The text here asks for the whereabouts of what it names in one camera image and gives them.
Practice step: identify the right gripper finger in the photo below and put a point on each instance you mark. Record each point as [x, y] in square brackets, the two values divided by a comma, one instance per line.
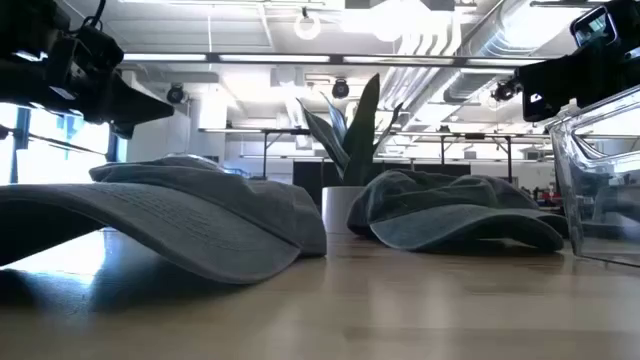
[540, 102]

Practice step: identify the dark grey baseball cap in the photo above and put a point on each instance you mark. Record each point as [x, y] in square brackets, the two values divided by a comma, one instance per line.
[200, 215]

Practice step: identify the grey-green baseball cap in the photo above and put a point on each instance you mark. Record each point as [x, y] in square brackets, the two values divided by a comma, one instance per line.
[450, 220]

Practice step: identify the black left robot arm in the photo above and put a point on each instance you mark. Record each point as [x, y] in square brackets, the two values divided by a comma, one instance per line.
[30, 20]

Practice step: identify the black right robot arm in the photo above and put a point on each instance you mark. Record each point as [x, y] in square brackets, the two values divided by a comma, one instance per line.
[630, 15]

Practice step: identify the round black ceiling lamp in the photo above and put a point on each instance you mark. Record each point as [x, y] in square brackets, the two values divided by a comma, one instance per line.
[504, 91]
[176, 95]
[340, 89]

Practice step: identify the large bright window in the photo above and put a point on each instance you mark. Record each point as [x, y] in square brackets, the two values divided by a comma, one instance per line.
[60, 160]

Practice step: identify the long LED light bar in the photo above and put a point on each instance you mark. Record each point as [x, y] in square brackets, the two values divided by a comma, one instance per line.
[275, 58]

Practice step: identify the bright ceiling light panel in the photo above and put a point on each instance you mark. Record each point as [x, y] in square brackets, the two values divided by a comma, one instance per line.
[395, 20]

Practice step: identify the green snake plant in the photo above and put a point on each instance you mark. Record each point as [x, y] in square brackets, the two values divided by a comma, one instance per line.
[362, 140]

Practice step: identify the white round plant pot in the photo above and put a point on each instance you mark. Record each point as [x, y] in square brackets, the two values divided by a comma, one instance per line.
[337, 210]

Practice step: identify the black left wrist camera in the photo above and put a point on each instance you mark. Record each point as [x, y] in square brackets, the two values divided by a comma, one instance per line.
[95, 50]

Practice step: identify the black metal table frame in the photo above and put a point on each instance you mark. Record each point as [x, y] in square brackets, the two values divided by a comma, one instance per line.
[509, 155]
[265, 150]

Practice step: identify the silver ventilation duct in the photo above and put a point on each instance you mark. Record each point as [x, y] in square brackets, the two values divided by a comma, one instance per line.
[492, 45]

